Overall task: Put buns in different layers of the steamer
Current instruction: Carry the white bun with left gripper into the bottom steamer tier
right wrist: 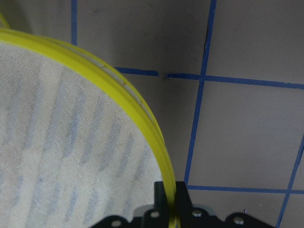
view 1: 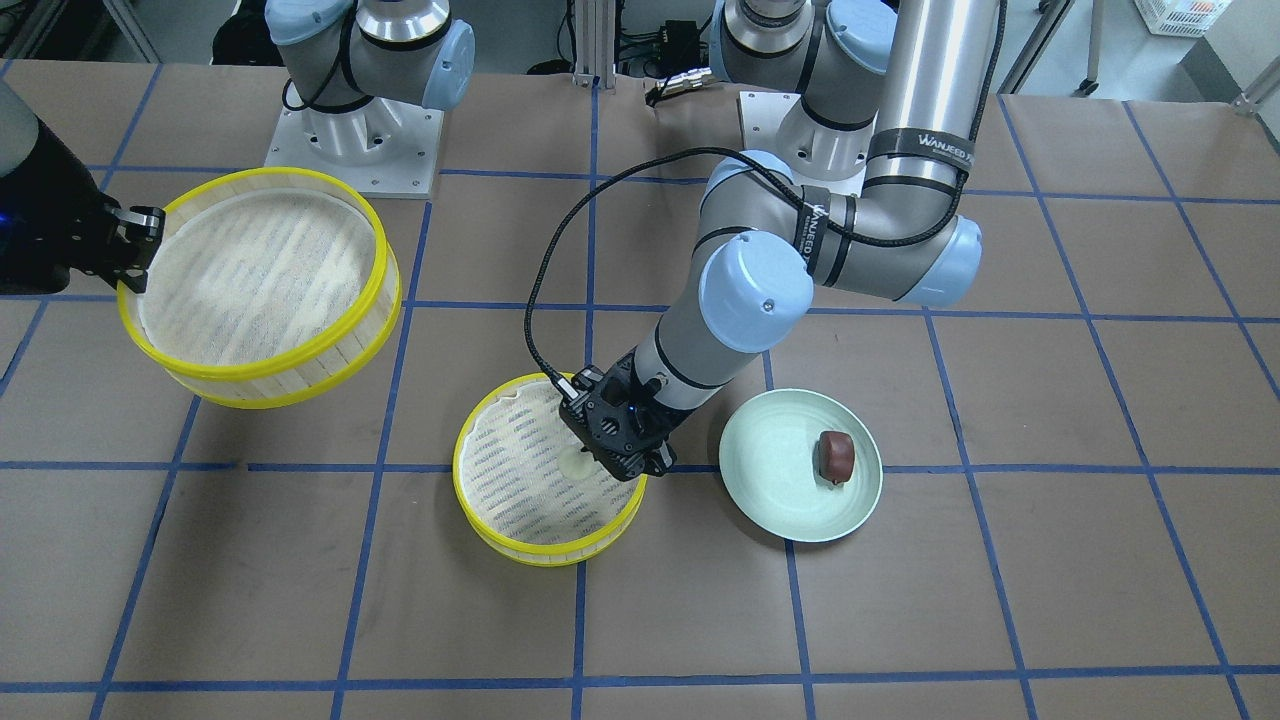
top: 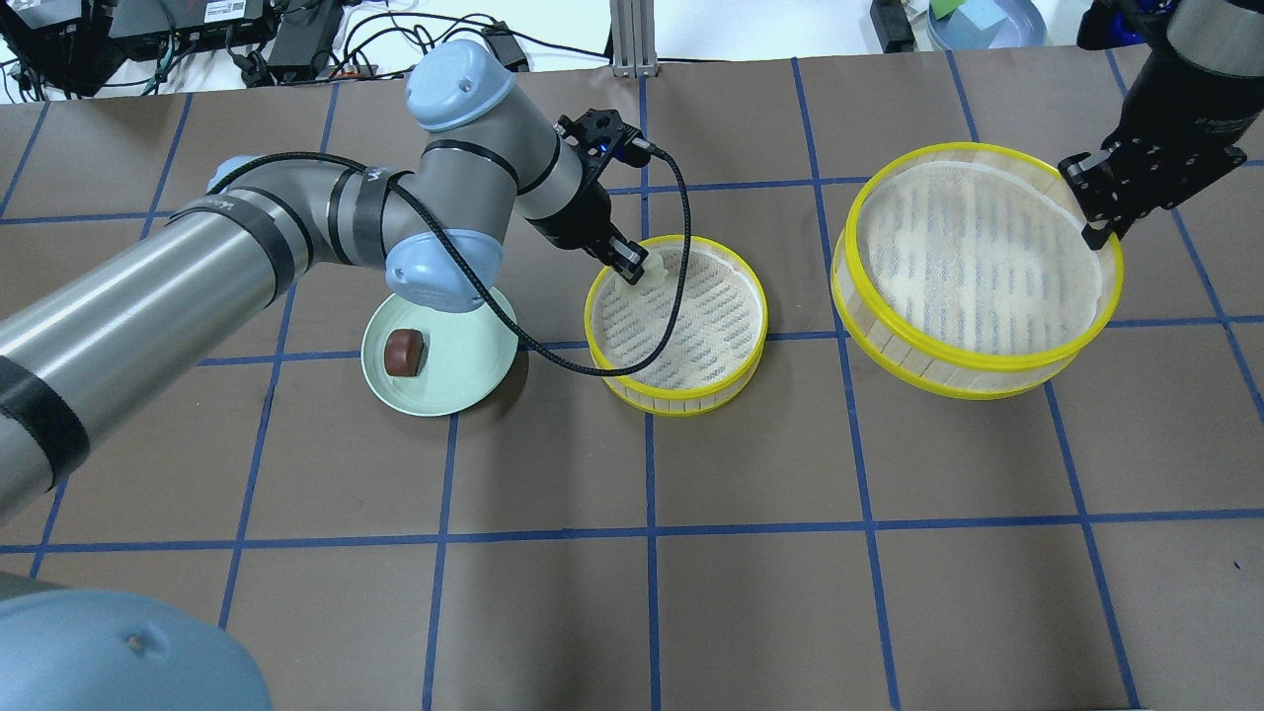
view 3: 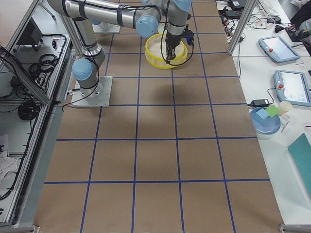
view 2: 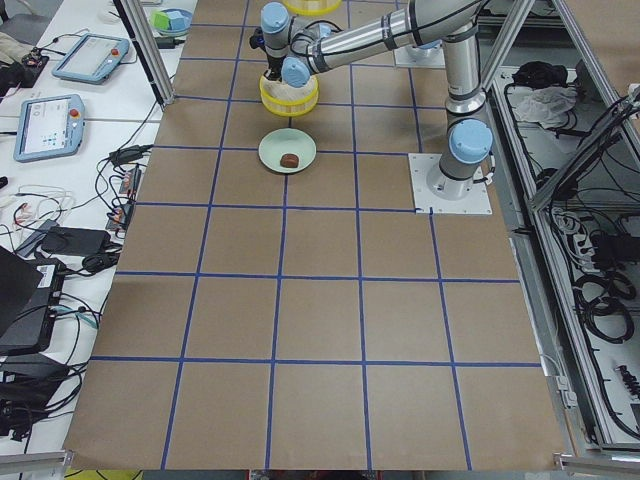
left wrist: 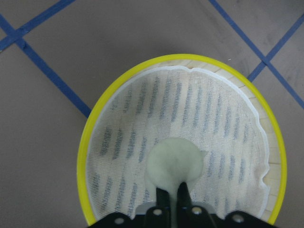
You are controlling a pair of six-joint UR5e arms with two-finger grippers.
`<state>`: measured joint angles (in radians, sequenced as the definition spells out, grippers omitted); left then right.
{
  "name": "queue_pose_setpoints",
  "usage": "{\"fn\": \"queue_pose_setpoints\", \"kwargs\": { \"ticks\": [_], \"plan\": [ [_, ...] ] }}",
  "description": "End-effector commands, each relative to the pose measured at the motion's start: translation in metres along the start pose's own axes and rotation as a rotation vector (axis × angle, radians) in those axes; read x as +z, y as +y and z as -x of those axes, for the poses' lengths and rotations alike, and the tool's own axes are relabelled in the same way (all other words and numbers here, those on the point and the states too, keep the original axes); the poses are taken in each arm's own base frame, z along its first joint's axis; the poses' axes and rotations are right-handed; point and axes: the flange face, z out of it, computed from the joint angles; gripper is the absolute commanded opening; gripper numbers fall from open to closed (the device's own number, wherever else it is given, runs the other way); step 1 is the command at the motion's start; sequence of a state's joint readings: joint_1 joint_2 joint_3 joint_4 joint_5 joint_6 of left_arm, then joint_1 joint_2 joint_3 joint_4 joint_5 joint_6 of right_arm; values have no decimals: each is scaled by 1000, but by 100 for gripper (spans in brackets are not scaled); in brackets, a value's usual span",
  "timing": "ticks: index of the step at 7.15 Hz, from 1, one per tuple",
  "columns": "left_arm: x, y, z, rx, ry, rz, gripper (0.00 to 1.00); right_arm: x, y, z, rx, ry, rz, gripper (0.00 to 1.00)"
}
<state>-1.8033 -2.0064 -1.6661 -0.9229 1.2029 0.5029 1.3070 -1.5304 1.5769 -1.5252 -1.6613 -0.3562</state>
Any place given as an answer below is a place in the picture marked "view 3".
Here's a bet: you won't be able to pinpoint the aluminium frame post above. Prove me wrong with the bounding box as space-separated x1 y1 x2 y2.
227 0 257 55

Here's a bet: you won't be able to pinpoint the lower blue teach pendant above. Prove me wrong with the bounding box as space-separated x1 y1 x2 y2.
273 70 311 107

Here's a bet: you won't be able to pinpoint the teal notebook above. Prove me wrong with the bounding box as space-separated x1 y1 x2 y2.
288 133 311 193

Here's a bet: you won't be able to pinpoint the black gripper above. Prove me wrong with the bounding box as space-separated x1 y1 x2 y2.
165 33 182 64

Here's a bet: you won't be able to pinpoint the blue plate with blocks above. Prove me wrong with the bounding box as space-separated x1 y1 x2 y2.
250 107 281 135

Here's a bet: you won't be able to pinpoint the crumpled white cloth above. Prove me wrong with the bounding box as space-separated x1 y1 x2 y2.
0 151 18 182

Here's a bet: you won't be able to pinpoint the cream plastic cup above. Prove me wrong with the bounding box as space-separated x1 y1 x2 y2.
278 101 293 116

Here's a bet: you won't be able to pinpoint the yellow steamer layer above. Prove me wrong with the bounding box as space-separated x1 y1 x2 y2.
145 33 188 69

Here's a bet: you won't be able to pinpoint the black power adapter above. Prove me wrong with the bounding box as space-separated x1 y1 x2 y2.
248 99 270 108

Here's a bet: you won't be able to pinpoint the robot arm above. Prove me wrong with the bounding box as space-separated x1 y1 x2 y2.
48 0 194 98

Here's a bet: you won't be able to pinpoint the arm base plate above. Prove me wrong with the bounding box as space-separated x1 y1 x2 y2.
70 76 113 107
92 22 120 34

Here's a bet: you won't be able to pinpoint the mint green plate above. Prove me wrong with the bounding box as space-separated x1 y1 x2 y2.
157 23 167 34

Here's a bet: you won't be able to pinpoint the upper blue teach pendant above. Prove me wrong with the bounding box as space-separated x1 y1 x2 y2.
258 36 300 63

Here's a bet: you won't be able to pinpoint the blue teach pendant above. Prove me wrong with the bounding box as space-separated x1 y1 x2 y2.
258 36 300 63
273 70 311 107

